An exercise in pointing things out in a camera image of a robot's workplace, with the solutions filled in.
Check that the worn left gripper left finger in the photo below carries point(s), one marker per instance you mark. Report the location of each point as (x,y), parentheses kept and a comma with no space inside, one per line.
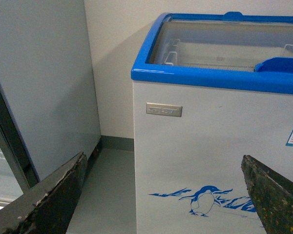
(48,207)

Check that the worn left gripper right finger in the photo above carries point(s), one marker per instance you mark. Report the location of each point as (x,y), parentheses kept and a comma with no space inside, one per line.
(271,194)

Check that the glass freezer sliding lid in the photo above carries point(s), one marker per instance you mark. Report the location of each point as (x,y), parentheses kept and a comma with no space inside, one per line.
(232,28)

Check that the tall white display fridge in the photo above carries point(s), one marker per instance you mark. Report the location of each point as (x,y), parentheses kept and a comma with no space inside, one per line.
(48,108)

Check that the white blue chest freezer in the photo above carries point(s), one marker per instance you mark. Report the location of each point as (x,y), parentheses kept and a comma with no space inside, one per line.
(188,177)

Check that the silver brand badge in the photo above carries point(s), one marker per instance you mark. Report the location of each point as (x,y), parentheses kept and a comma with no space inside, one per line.
(164,109)

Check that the white wire freezer basket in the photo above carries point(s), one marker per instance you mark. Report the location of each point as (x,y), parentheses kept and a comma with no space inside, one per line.
(219,56)

